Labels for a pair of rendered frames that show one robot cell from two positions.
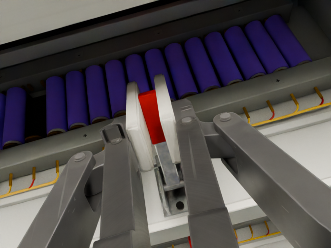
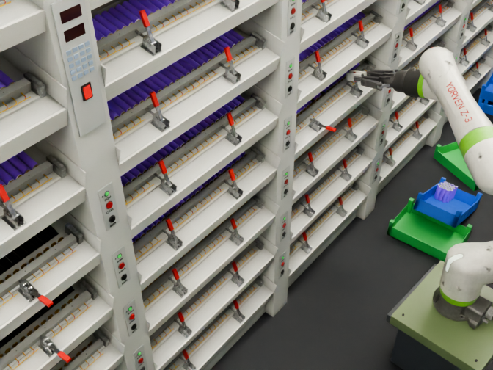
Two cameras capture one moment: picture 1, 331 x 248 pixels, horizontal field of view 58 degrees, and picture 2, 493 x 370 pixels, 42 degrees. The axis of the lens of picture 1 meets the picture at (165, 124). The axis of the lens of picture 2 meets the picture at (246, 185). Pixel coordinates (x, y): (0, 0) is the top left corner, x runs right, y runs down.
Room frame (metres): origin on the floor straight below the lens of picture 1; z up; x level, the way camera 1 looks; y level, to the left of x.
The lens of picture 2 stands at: (-0.73, 1.84, 2.03)
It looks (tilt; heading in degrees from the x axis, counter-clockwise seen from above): 41 degrees down; 307
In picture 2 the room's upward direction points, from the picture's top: 1 degrees counter-clockwise
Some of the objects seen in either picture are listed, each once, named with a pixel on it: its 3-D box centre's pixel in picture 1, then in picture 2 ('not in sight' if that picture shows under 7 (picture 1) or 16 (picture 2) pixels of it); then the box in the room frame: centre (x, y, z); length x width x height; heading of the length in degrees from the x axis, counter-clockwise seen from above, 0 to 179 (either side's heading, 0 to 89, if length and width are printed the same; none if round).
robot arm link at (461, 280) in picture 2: not in sight; (467, 272); (-0.48, 0.33, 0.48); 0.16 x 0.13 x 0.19; 48
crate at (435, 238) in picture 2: not in sight; (429, 230); (-0.17, -0.25, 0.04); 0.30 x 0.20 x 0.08; 178
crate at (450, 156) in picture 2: not in sight; (469, 161); (-0.14, -0.81, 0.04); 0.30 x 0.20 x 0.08; 153
